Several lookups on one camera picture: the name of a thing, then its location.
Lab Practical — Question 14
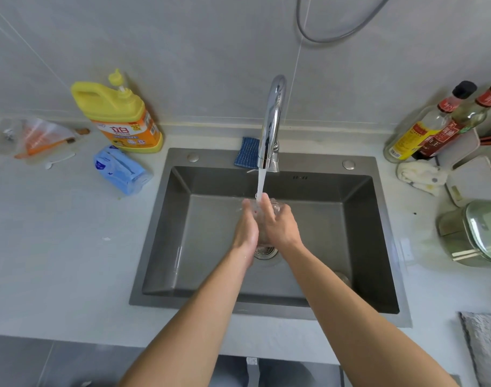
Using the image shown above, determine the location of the white dish rag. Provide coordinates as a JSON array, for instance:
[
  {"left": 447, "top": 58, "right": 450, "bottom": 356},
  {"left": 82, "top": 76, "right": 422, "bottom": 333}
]
[{"left": 396, "top": 159, "right": 449, "bottom": 197}]

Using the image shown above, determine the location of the person's left hand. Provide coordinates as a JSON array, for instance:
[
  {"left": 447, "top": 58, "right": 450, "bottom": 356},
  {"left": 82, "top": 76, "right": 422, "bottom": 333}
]
[{"left": 232, "top": 198, "right": 260, "bottom": 251}]

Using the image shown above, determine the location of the green lidded pot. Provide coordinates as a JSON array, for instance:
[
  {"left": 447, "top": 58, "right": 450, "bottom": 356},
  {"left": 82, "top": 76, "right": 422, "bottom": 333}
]
[{"left": 436, "top": 200, "right": 491, "bottom": 267}]

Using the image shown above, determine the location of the grey hose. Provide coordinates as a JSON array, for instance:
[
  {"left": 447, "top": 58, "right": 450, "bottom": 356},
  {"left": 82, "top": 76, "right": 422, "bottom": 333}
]
[{"left": 296, "top": 0, "right": 393, "bottom": 44}]

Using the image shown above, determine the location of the person's right forearm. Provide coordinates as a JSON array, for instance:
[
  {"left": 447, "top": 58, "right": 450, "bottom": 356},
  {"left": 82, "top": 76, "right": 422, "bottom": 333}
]
[{"left": 281, "top": 242, "right": 461, "bottom": 387}]

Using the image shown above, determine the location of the orange toothbrush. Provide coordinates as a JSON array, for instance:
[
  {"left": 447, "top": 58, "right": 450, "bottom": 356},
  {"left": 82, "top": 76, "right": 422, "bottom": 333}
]
[{"left": 14, "top": 137, "right": 76, "bottom": 159}]

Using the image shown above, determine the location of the white cutting board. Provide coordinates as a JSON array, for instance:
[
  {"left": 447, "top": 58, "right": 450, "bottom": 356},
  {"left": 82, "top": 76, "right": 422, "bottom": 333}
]
[{"left": 446, "top": 155, "right": 491, "bottom": 208}]

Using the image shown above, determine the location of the blue dish sponge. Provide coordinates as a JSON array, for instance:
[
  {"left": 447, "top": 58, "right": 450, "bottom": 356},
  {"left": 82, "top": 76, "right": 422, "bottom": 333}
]
[{"left": 234, "top": 137, "right": 261, "bottom": 170}]

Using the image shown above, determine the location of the person's left forearm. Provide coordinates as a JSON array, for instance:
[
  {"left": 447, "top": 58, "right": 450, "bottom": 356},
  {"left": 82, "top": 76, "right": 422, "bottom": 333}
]
[{"left": 118, "top": 245, "right": 255, "bottom": 387}]

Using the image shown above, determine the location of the clear drinking glass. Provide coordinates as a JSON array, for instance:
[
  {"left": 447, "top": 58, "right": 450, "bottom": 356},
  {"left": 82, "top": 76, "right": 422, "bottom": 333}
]
[{"left": 251, "top": 197, "right": 283, "bottom": 248}]

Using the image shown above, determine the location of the yellow dish soap bottle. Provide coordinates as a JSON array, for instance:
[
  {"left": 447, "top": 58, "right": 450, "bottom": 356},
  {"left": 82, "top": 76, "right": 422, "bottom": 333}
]
[{"left": 71, "top": 69, "right": 164, "bottom": 154}]

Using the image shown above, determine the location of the white plastic spoon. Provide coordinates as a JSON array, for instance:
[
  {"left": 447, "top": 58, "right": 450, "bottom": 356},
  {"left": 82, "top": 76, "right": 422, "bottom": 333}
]
[{"left": 45, "top": 152, "right": 76, "bottom": 170}]

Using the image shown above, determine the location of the clear plastic bag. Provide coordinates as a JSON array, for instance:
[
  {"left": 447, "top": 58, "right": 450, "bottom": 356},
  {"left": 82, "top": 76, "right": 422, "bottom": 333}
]
[{"left": 0, "top": 105, "right": 79, "bottom": 170}]

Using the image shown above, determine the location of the chrome kitchen faucet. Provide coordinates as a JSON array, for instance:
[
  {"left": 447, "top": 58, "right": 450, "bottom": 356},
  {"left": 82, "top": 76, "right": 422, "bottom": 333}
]
[{"left": 257, "top": 75, "right": 287, "bottom": 173}]

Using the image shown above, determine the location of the blue refill pouch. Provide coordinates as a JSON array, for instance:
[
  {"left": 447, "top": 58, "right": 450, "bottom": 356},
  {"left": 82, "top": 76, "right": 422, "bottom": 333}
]
[{"left": 93, "top": 145, "right": 154, "bottom": 196}]

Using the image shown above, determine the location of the grey steel sink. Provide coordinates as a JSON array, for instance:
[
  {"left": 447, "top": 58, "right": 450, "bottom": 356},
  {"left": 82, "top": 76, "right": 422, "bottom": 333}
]
[{"left": 129, "top": 148, "right": 412, "bottom": 328}]

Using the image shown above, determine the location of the red label sauce bottle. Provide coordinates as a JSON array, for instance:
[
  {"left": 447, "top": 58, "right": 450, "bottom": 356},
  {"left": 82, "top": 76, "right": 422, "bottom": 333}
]
[{"left": 412, "top": 77, "right": 491, "bottom": 161}]

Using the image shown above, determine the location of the grey towel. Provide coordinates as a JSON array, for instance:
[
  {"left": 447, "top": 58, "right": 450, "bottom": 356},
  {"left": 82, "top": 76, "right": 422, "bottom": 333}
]
[{"left": 458, "top": 312, "right": 491, "bottom": 387}]

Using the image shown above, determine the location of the person's right hand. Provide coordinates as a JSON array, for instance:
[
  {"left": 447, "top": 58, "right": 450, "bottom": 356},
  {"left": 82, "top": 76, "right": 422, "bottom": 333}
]
[{"left": 259, "top": 193, "right": 304, "bottom": 251}]

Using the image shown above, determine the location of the yellow label oil bottle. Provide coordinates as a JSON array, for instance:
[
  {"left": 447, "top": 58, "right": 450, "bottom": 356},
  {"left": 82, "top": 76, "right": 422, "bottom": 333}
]
[{"left": 383, "top": 81, "right": 478, "bottom": 163}]

